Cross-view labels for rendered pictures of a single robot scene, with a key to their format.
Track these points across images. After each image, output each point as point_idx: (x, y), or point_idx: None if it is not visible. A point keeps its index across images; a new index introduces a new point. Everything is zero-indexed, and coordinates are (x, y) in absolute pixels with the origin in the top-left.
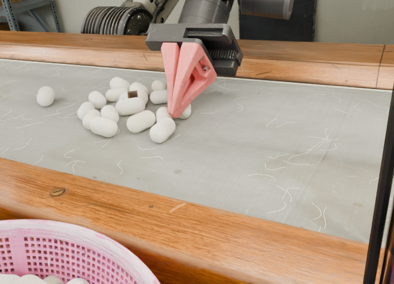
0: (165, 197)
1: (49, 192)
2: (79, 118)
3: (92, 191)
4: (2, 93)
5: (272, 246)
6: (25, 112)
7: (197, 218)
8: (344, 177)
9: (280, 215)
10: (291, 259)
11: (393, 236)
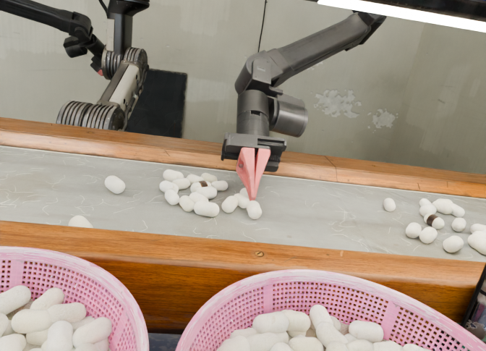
0: (327, 249)
1: (254, 255)
2: (165, 203)
3: (281, 250)
4: (45, 181)
5: (406, 265)
6: (101, 198)
7: (359, 257)
8: (375, 231)
9: None
10: (419, 268)
11: None
